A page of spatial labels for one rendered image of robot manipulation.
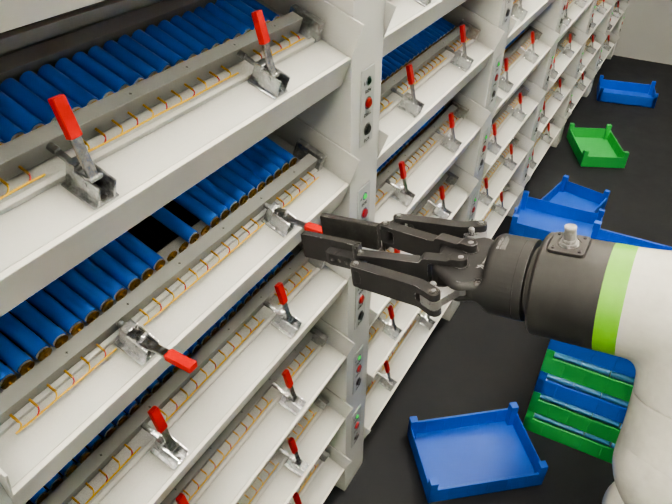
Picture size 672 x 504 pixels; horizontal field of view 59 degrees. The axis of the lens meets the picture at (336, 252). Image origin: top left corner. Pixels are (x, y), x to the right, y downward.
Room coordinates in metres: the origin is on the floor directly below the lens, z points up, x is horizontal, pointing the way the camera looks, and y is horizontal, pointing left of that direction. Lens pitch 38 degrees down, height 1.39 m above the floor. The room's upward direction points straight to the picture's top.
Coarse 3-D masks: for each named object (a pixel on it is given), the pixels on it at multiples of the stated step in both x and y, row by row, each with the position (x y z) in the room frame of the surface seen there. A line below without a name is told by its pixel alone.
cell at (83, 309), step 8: (56, 280) 0.49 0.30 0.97; (48, 288) 0.48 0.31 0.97; (56, 288) 0.48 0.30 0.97; (64, 288) 0.48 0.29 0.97; (56, 296) 0.47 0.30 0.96; (64, 296) 0.47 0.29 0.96; (72, 296) 0.47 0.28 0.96; (80, 296) 0.47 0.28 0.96; (64, 304) 0.46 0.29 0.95; (72, 304) 0.46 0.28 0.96; (80, 304) 0.46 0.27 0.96; (88, 304) 0.46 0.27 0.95; (72, 312) 0.46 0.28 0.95; (80, 312) 0.45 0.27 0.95; (88, 312) 0.45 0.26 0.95
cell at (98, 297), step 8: (72, 272) 0.50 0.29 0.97; (64, 280) 0.49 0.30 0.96; (72, 280) 0.49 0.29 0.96; (80, 280) 0.49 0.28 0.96; (88, 280) 0.50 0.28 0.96; (72, 288) 0.49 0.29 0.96; (80, 288) 0.48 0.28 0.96; (88, 288) 0.48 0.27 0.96; (96, 288) 0.49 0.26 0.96; (88, 296) 0.48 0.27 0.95; (96, 296) 0.48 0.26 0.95; (104, 296) 0.48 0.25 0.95; (96, 304) 0.47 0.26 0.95
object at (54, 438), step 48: (288, 144) 0.85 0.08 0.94; (336, 144) 0.81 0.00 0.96; (336, 192) 0.77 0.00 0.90; (240, 240) 0.63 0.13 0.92; (288, 240) 0.65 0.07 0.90; (192, 288) 0.53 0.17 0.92; (240, 288) 0.56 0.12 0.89; (192, 336) 0.48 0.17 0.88; (96, 384) 0.39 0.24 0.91; (144, 384) 0.42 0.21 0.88; (48, 432) 0.33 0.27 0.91; (96, 432) 0.36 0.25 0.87; (0, 480) 0.27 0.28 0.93; (48, 480) 0.31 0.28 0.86
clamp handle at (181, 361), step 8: (144, 336) 0.43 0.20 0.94; (144, 344) 0.43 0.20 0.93; (152, 344) 0.43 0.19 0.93; (160, 352) 0.42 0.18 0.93; (168, 352) 0.42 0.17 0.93; (176, 352) 0.42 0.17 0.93; (168, 360) 0.41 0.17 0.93; (176, 360) 0.41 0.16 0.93; (184, 360) 0.41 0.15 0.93; (192, 360) 0.41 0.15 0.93; (184, 368) 0.40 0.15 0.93; (192, 368) 0.40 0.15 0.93
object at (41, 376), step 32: (288, 192) 0.72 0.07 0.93; (224, 224) 0.62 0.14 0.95; (192, 256) 0.56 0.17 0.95; (224, 256) 0.58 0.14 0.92; (160, 288) 0.51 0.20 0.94; (96, 320) 0.44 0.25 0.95; (128, 320) 0.47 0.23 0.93; (64, 352) 0.40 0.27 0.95; (32, 384) 0.36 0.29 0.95; (0, 416) 0.33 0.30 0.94
